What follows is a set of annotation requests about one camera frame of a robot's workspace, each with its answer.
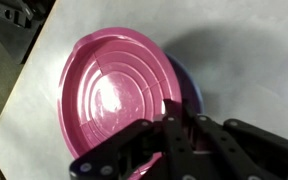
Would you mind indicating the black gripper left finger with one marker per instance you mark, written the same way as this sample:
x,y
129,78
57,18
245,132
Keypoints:
x,y
177,143

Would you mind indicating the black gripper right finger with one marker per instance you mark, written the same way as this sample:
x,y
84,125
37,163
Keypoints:
x,y
250,146

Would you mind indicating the pink round lid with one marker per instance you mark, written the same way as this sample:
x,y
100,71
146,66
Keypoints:
x,y
117,90

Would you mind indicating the blue plastic bowl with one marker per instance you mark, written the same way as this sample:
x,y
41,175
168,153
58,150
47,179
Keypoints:
x,y
192,90

